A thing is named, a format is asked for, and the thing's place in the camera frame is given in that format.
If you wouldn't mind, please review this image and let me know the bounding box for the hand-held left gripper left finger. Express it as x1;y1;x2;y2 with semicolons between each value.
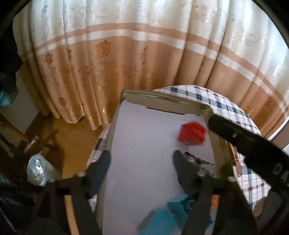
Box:
45;149;113;235

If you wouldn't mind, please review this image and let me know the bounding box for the wooden chair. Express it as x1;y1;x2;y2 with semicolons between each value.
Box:
0;113;59;155

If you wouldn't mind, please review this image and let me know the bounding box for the black speckled object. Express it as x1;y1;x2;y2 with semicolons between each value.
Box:
183;152;215;179

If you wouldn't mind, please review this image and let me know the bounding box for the cream and orange curtain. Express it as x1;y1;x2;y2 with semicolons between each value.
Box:
12;0;289;140

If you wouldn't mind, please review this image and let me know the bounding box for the orange block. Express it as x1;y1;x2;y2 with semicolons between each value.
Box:
211;195;221;211

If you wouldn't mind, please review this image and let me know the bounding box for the red building block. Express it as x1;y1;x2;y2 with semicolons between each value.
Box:
177;121;207;146

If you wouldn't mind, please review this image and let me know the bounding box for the white paper tray liner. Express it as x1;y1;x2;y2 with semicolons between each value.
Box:
102;101;217;235

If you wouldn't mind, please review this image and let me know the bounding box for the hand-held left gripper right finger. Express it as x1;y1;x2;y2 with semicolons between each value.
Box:
173;150;258;235

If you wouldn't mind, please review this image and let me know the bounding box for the small dark teal block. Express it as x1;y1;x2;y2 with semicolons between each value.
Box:
167;193;214;226

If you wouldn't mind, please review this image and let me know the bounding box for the teal cloth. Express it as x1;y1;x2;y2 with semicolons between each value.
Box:
0;89;19;108

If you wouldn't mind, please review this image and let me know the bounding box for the dark cloth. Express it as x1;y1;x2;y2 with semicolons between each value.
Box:
0;23;24;95

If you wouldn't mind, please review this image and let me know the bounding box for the beige metal tray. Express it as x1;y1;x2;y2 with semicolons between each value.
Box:
95;89;235;235

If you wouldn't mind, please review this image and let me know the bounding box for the plaid tablecloth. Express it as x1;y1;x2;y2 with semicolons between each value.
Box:
87;85;271;208

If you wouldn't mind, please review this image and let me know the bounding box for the brown wooden block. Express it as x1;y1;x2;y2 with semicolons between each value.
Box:
227;142;243;178

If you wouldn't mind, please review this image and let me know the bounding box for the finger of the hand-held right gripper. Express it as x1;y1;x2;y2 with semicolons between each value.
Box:
209;115;262;159

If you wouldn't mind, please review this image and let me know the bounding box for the trash bin with clear bag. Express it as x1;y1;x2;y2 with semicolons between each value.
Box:
27;154;62;187

